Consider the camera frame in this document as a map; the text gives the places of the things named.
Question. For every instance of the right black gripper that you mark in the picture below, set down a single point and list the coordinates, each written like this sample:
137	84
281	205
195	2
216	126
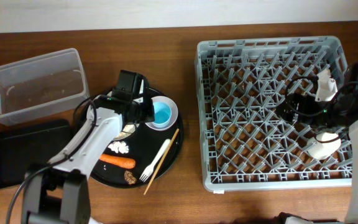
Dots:
292	99

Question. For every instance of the white plastic fork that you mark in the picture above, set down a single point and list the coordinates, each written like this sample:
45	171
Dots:
148	171

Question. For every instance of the wooden chopstick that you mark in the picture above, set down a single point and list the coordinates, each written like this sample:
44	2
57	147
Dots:
161	160

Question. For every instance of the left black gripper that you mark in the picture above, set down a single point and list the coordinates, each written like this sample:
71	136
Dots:
149	111

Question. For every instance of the white label sticker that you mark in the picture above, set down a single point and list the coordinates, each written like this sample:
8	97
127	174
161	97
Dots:
218	191

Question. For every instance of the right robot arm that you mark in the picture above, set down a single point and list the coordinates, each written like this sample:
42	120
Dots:
334	107

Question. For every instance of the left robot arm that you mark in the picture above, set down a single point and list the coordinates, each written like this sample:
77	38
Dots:
57	192

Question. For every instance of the cream white cup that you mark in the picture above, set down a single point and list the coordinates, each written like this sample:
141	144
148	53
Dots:
323	145

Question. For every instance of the black rectangular tray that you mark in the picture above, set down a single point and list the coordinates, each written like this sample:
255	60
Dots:
19	148

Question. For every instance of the orange carrot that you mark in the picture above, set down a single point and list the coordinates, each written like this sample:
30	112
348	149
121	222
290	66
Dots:
123	162

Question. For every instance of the grey dishwasher rack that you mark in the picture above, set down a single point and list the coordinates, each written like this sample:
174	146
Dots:
244	145

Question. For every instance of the clear plastic bin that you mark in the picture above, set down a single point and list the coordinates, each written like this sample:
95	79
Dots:
41	86

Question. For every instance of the brown food scrap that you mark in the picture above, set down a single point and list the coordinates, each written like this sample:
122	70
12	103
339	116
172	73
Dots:
129	177

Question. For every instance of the white bowl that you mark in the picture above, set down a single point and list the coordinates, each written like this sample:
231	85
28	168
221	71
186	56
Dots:
174	110

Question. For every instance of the crumpled white tissue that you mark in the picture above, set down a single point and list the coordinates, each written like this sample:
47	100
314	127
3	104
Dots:
119	147

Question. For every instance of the light blue cup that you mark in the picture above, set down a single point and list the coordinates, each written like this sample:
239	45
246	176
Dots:
162	114

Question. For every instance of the grey plate with food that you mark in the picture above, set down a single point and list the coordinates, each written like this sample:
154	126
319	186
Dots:
126	132

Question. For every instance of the round black tray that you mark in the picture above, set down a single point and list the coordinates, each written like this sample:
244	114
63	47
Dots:
143	147

